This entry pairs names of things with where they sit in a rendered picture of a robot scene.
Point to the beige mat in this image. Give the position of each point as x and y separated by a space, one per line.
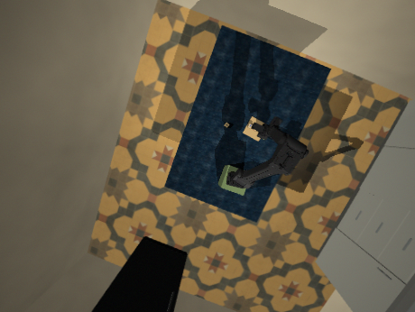
251 132

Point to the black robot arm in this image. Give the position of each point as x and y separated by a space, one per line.
285 158

